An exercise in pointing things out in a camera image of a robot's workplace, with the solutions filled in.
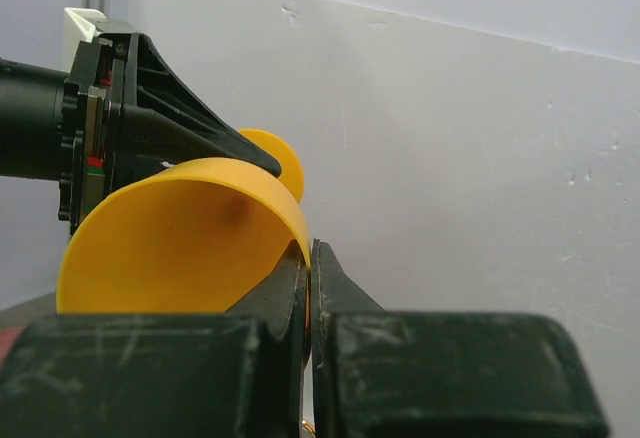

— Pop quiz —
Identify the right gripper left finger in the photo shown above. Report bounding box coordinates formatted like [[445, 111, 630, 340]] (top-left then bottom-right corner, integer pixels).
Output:
[[1, 243, 309, 437]]

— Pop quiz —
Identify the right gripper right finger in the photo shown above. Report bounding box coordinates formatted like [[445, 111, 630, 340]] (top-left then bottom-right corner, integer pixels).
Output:
[[310, 240, 610, 437]]

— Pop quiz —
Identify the red printed t-shirt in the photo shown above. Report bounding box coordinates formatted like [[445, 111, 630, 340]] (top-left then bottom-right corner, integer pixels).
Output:
[[0, 327, 24, 361]]

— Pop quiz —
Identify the orange goblet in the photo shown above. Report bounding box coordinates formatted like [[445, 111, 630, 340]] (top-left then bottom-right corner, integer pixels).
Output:
[[55, 128, 314, 359]]

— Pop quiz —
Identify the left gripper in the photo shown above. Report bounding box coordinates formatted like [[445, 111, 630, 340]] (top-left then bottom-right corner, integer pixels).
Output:
[[1, 33, 281, 232]]

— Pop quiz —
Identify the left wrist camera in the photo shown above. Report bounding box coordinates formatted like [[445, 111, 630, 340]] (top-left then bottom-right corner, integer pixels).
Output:
[[62, 7, 106, 73]]

